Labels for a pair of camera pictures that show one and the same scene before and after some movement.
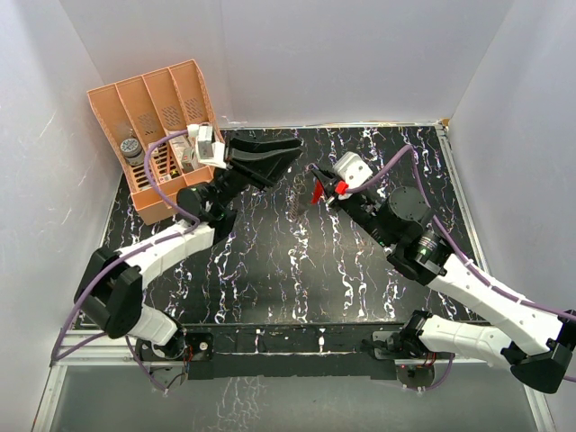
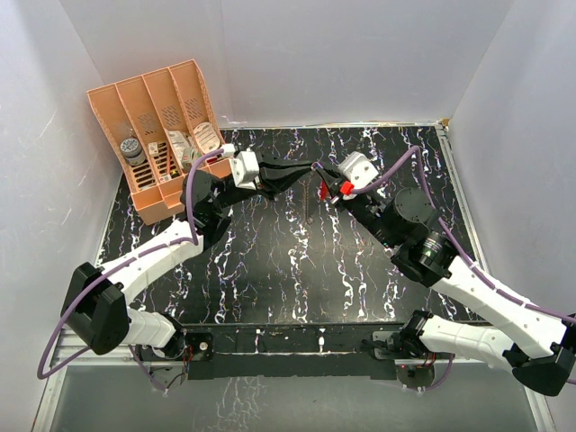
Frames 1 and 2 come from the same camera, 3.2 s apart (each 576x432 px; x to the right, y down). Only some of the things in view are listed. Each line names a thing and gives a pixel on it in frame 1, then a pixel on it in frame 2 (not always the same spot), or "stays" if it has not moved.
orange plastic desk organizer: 150,123 stays
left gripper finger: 239,147 → 283,165
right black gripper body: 363,209 stays
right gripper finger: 327,179 stays
